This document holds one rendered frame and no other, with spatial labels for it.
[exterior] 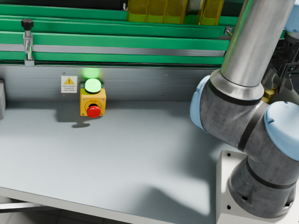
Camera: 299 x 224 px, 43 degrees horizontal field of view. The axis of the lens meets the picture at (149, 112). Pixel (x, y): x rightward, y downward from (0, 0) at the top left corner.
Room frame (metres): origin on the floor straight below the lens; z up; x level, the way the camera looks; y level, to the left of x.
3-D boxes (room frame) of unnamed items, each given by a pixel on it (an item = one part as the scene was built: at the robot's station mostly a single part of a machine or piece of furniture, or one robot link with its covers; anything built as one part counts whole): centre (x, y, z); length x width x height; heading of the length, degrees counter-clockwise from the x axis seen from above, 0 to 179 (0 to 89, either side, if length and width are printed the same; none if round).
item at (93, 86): (0.87, 0.17, 0.84); 0.04 x 0.04 x 0.03
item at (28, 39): (0.83, 0.34, 0.94); 0.07 x 0.04 x 0.13; 17
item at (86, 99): (0.87, 0.17, 0.79); 0.07 x 0.07 x 0.07; 17
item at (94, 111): (0.82, 0.16, 0.79); 0.04 x 0.03 x 0.04; 107
